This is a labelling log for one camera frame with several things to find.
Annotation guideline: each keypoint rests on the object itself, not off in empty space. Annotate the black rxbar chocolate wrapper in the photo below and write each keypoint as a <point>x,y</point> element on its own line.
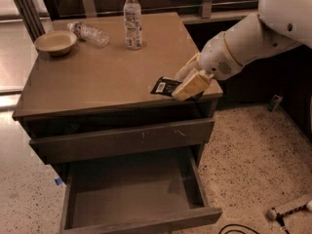
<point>169,87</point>

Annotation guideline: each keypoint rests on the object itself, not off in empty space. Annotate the metal railing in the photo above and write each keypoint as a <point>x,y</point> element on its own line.
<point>182,0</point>

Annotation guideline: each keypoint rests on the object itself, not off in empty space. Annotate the standing clear water bottle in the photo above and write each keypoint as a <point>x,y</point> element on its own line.
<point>132,22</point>

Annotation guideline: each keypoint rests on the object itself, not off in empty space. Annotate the open middle drawer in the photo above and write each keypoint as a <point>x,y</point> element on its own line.
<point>146,193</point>

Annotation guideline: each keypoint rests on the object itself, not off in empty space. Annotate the lying clear water bottle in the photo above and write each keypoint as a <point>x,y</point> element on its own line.
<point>89,33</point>

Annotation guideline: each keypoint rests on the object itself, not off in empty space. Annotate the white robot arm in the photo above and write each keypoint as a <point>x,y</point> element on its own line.
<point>277,26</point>

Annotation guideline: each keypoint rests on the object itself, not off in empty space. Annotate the white robot base leg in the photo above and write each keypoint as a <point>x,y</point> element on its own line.
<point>303,202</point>

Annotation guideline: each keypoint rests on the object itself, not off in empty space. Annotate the blue tape piece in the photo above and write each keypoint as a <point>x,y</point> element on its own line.
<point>58,181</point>

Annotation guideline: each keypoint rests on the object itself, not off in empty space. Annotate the brown wooden drawer cabinet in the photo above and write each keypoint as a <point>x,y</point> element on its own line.
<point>100,89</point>

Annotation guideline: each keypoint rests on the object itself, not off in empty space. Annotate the tan bowl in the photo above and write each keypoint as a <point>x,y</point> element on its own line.
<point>57,43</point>

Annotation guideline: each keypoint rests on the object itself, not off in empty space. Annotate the small dark floor bracket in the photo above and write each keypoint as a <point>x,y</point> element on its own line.
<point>274,103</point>

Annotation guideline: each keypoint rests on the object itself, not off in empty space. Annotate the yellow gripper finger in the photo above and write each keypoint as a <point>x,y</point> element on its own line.
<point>193,63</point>
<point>196,82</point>

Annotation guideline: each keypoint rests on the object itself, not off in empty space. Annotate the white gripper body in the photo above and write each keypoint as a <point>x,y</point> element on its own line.
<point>216,59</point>

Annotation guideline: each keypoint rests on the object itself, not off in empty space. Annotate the top drawer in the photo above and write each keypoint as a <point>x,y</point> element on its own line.
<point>86,146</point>

